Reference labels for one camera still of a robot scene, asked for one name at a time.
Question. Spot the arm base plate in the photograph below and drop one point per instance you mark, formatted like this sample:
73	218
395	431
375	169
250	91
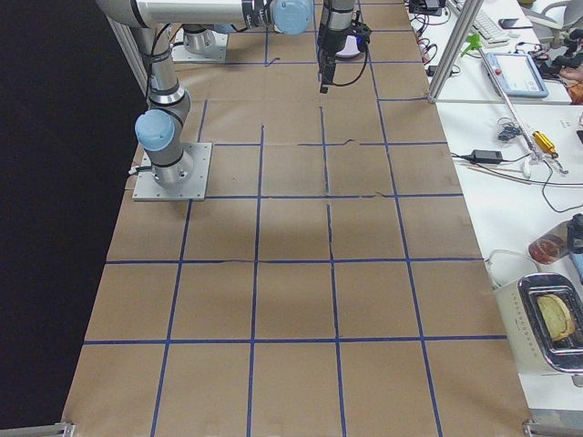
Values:
188	179
206	47

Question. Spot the lilac plate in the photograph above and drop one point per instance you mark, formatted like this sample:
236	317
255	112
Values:
350	50

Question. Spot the white toaster with bread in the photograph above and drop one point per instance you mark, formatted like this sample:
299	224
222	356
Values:
542	314

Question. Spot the aluminium frame post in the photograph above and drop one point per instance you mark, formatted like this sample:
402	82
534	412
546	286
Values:
460	31

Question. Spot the yellow tool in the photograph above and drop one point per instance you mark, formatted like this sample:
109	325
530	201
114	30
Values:
545	144

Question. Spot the green handled reacher stick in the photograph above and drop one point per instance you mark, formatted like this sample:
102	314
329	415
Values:
536	154

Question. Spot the black power adapter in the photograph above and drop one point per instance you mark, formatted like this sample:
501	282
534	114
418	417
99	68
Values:
481	156

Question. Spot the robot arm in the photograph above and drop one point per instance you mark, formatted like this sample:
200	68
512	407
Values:
159	129
148	21

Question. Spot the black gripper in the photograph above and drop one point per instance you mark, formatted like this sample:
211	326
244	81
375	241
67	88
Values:
329	44

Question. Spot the blue teach pendant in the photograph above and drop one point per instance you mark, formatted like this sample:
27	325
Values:
515	74

